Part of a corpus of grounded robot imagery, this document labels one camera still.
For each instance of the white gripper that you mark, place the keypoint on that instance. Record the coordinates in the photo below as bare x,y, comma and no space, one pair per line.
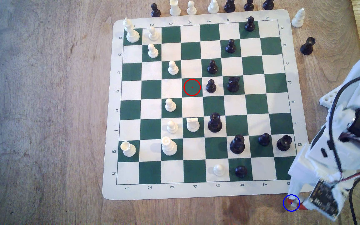
295,188

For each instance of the black rook piece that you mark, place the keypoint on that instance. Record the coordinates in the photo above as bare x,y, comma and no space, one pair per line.
306,48
283,143

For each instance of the black king piece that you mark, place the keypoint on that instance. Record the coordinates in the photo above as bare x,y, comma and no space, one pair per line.
237,146

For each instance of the black queen piece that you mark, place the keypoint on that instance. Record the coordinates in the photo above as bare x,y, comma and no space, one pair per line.
215,124

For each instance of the black knight piece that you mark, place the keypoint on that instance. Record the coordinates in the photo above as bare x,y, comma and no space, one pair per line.
233,86

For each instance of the white queen piece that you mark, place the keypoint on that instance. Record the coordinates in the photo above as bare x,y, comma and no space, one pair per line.
169,147

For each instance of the green and white chess mat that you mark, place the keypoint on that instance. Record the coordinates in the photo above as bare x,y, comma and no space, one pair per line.
255,65

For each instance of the white bishop piece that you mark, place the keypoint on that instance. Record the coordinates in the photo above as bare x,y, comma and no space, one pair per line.
213,8
297,21

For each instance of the black bishop piece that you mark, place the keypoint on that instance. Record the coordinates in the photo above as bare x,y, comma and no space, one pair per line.
229,7

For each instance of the tall white king piece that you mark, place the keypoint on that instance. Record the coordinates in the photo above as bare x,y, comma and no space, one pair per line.
132,36

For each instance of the black pawn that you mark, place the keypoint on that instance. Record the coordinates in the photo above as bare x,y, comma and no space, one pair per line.
211,87
264,140
241,171
268,5
248,6
155,12
249,25
230,47
212,68

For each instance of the white pawn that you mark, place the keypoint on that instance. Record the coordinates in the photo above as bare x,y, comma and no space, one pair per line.
172,127
219,170
173,69
152,52
170,106
191,11
153,35

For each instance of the white rook f4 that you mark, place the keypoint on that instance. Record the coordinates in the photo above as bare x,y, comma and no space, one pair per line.
192,125

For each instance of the camera circuit board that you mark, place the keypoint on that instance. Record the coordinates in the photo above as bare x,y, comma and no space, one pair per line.
323,198

